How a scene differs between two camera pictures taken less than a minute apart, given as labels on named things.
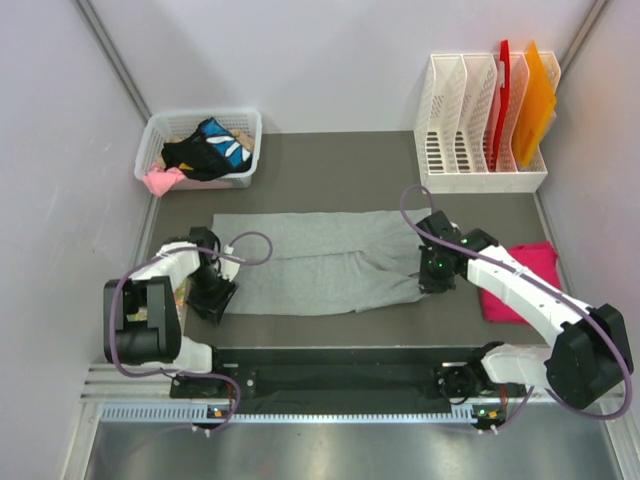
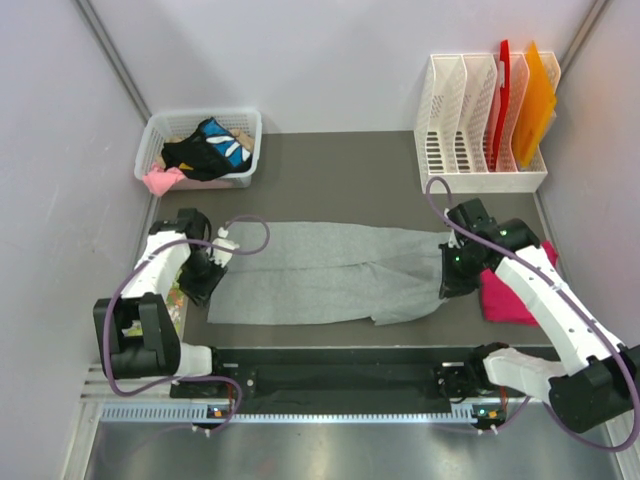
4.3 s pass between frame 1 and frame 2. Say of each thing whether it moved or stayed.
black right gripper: moved
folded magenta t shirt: stayed
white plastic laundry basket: stayed
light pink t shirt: stayed
